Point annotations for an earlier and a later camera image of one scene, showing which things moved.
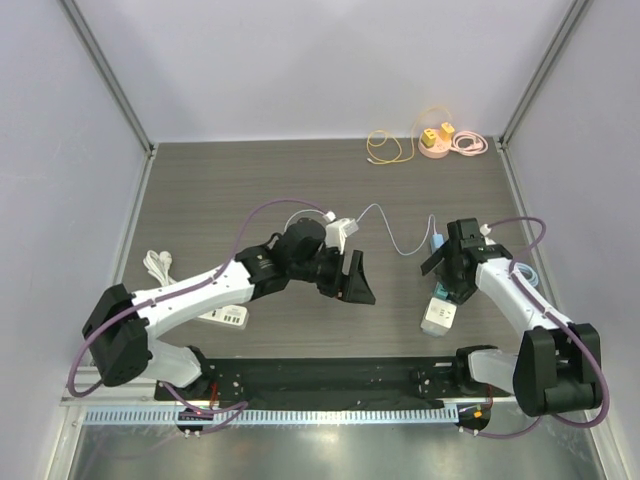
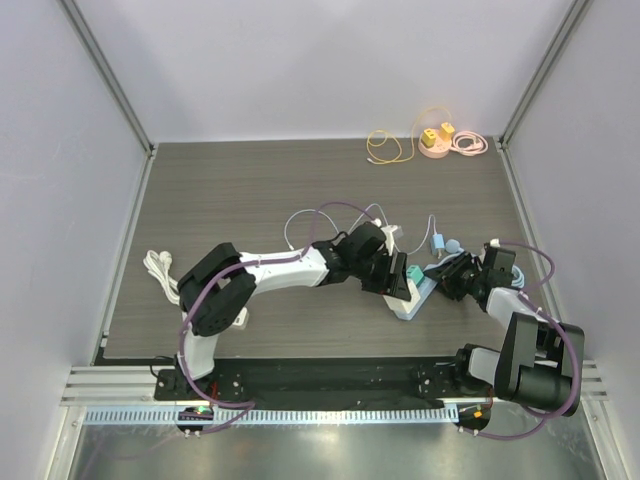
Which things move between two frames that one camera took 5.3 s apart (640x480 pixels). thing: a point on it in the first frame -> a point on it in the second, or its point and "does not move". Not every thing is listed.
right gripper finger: [435, 259] -> [439, 273]
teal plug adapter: [440, 291] -> [415, 272]
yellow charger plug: [429, 137] does not move
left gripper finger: [358, 288] -> [399, 285]
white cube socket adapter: [439, 317] -> [415, 299]
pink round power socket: [439, 150] does not move
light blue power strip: [439, 316] -> [405, 309]
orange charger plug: [446, 130] does not move
